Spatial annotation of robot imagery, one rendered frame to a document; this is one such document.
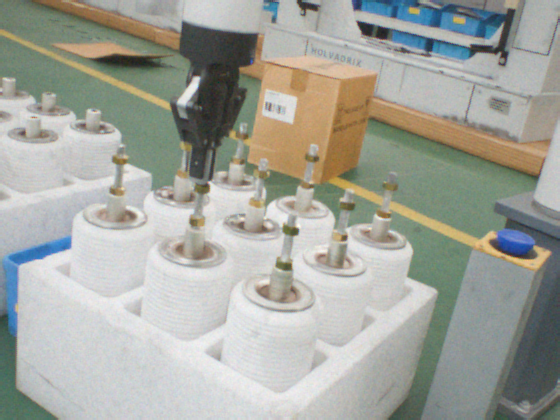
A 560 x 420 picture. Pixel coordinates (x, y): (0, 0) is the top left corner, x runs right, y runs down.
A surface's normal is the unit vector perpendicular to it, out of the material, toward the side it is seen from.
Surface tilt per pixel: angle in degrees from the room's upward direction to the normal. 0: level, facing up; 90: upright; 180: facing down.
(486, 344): 90
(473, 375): 90
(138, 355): 90
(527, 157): 90
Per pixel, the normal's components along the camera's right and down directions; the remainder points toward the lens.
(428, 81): -0.71, 0.14
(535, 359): -0.01, 0.37
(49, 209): 0.81, 0.33
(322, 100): -0.49, 0.24
